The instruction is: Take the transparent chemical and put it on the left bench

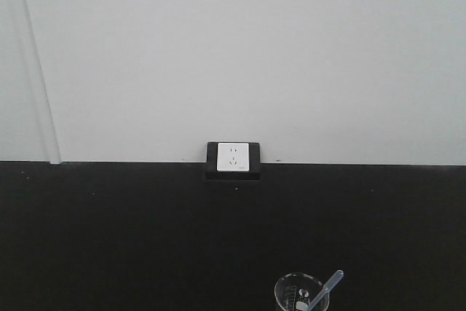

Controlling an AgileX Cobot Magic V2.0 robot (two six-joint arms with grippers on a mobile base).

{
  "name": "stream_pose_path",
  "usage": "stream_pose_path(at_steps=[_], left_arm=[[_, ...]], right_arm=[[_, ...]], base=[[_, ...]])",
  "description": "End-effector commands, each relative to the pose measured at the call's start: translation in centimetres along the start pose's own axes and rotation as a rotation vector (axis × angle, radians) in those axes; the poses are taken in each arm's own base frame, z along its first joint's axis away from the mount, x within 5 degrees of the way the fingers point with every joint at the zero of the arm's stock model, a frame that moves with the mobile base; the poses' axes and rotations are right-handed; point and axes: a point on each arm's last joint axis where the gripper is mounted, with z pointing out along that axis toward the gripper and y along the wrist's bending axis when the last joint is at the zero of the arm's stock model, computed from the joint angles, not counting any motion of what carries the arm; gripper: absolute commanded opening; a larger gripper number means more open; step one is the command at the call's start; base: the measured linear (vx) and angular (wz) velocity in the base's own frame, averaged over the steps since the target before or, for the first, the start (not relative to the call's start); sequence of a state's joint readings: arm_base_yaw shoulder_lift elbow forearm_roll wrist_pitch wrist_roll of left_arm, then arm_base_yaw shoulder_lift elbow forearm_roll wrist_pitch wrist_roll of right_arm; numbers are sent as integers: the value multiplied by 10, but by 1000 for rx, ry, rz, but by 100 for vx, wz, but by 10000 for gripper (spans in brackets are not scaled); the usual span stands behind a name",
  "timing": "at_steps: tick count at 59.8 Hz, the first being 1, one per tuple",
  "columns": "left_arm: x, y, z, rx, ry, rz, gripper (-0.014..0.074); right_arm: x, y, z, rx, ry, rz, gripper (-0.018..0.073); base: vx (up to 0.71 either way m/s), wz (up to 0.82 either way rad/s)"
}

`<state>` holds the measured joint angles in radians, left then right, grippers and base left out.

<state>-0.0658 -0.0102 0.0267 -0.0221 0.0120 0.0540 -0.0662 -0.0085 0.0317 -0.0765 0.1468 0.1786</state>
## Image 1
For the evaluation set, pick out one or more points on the clear plastic pipette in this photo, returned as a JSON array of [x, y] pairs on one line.
[[321, 300]]

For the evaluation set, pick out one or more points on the black socket mounting box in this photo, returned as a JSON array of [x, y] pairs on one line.
[[254, 174]]

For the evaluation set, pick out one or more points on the clear glass beaker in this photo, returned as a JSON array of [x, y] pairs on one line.
[[295, 291]]

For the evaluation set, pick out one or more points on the white wall power socket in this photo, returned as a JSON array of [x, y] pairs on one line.
[[233, 157]]

